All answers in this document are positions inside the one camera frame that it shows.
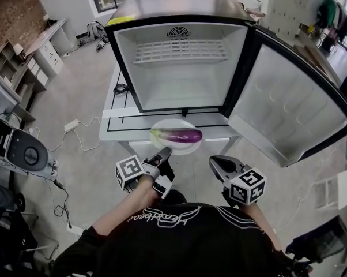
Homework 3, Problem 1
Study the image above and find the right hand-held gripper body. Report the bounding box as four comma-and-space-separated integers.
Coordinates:
221, 166, 267, 208

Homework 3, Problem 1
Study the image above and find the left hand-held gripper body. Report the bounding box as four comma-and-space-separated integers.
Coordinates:
115, 155, 175, 199

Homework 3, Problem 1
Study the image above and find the purple eggplant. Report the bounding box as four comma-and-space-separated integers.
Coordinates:
150, 128, 203, 143

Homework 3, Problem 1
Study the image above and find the white round plate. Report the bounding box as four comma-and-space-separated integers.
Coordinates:
149, 118, 203, 155

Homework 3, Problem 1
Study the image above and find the black mini fridge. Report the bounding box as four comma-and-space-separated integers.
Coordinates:
104, 0, 347, 169

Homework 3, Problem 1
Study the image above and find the person's left forearm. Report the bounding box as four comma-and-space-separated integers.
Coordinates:
91, 174, 160, 236

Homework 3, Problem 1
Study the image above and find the person's right forearm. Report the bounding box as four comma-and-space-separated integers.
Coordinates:
242, 202, 282, 252

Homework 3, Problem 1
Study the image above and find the white metal table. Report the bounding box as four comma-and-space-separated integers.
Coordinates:
100, 66, 243, 162

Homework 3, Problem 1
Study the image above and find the black printed shirt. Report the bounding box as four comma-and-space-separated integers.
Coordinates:
51, 190, 312, 277

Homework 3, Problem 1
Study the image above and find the black screen device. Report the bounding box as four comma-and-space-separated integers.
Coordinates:
285, 215, 347, 271

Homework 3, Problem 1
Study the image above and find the black floor equipment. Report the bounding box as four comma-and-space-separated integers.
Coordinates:
77, 36, 110, 51

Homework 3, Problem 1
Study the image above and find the wooden platform step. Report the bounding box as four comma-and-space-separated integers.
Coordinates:
294, 43, 335, 77

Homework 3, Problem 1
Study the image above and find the black metal chair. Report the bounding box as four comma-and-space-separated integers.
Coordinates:
0, 192, 61, 277

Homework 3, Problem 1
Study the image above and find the white drawer desk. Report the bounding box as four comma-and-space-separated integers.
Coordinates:
26, 18, 76, 77

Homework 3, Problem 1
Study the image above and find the grey backpack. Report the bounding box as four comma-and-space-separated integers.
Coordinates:
86, 21, 105, 39

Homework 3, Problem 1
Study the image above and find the grey cubby cabinet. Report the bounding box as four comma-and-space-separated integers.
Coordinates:
0, 39, 50, 121

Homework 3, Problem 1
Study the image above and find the black bag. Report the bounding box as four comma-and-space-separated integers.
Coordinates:
322, 36, 335, 51

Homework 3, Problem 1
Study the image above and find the grey locker cabinet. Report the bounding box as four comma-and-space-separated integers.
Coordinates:
265, 0, 318, 40

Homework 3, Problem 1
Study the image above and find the green jacket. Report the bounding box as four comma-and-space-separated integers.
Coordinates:
318, 0, 337, 28

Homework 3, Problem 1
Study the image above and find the black coat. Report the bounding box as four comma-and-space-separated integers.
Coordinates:
340, 12, 347, 42

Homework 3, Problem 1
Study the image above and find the metal clothes rack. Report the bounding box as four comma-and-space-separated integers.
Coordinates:
316, 0, 347, 44

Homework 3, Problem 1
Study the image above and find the black cord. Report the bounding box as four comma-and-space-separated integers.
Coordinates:
54, 179, 73, 229

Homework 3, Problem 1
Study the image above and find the white power cord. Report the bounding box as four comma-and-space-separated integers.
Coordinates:
48, 117, 101, 152

